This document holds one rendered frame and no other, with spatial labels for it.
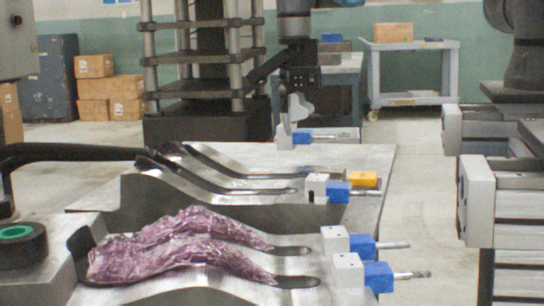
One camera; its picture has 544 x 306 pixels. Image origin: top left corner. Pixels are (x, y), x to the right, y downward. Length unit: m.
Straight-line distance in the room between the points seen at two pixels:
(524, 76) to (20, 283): 0.98
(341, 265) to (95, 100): 7.18
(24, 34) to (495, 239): 1.31
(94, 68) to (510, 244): 7.23
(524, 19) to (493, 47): 6.28
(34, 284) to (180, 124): 4.39
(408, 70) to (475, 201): 6.70
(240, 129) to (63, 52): 3.53
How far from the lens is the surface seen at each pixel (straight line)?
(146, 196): 1.09
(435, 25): 7.44
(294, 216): 1.01
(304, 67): 1.29
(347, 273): 0.77
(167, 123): 5.12
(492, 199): 0.77
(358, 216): 1.21
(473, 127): 1.25
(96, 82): 7.83
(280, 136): 1.33
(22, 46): 1.70
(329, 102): 6.75
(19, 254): 0.79
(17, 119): 6.14
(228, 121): 4.97
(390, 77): 7.45
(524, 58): 1.28
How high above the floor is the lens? 1.19
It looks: 13 degrees down
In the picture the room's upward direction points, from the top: 2 degrees counter-clockwise
